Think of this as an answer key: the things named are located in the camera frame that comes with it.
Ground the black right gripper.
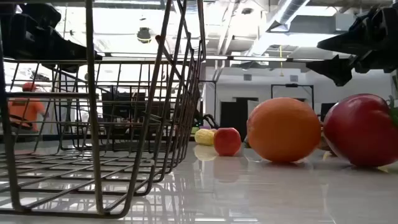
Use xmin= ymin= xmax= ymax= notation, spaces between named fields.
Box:
xmin=306 ymin=6 xmax=398 ymax=88

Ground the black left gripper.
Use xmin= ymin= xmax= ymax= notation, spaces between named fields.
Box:
xmin=0 ymin=2 xmax=103 ymax=74

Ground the red apple with green leaf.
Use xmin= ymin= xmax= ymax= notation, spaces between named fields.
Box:
xmin=322 ymin=93 xmax=398 ymax=168

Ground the orange fruit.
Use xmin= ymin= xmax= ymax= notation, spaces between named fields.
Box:
xmin=246 ymin=96 xmax=323 ymax=164

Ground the person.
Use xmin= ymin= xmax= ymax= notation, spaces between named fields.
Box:
xmin=7 ymin=81 xmax=47 ymax=135

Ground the black ceiling dome fixture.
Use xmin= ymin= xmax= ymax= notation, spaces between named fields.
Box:
xmin=136 ymin=27 xmax=153 ymax=44

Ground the metal wire basket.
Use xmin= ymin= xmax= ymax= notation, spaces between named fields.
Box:
xmin=6 ymin=59 xmax=200 ymax=154
xmin=0 ymin=0 xmax=208 ymax=219

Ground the silver ceiling air duct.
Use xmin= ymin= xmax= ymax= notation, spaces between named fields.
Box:
xmin=247 ymin=0 xmax=312 ymax=57

